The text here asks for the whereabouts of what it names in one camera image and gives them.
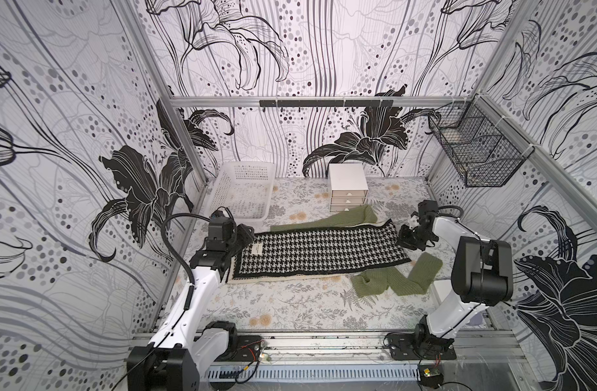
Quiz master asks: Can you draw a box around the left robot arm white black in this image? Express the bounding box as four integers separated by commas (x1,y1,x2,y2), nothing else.
122,206,254,390

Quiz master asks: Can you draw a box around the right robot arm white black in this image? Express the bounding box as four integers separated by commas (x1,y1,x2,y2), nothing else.
398,200,514,355

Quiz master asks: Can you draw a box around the white plastic perforated basket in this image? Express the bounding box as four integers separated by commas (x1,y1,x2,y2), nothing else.
204,161,276,223

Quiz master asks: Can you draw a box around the black hook rail on wall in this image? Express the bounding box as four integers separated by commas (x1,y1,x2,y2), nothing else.
259,99,394,108

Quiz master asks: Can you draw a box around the black white patterned knit scarf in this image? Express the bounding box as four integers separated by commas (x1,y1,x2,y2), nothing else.
228,220,411,283

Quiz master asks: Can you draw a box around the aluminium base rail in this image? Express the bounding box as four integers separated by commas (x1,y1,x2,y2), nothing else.
131,331,529,365

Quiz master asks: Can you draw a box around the green knit scarf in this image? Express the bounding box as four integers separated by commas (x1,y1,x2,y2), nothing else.
270,205,443,297

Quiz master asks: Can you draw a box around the white small drawer box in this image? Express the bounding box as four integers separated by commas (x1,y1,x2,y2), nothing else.
328,163,368,213

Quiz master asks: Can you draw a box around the white slotted cable duct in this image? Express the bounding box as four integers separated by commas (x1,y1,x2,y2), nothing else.
204,364,419,383

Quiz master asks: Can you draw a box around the small black electronics box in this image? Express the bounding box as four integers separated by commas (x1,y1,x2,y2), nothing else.
417,366,444,389

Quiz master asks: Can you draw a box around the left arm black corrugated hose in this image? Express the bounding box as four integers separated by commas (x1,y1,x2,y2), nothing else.
160,212,212,309

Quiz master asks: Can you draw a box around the black wire wall basket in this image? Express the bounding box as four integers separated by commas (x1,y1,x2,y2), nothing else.
427,102,532,187

